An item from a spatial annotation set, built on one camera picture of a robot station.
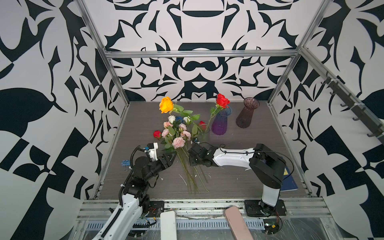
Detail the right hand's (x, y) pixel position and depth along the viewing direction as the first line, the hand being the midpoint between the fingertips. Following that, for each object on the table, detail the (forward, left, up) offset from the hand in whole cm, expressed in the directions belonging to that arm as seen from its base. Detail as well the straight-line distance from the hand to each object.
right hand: (191, 158), depth 89 cm
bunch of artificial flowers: (+14, +10, +4) cm, 18 cm away
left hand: (-2, +8, +13) cm, 16 cm away
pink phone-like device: (-33, -22, 0) cm, 40 cm away
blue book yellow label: (-14, -52, -2) cm, 54 cm away
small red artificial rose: (+16, +22, +3) cm, 27 cm away
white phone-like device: (-32, +10, +5) cm, 34 cm away
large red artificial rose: (+16, -16, +30) cm, 38 cm away
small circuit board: (-32, -37, -4) cm, 50 cm away
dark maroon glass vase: (+30, -38, -1) cm, 48 cm away
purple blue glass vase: (+19, -18, +9) cm, 28 cm away
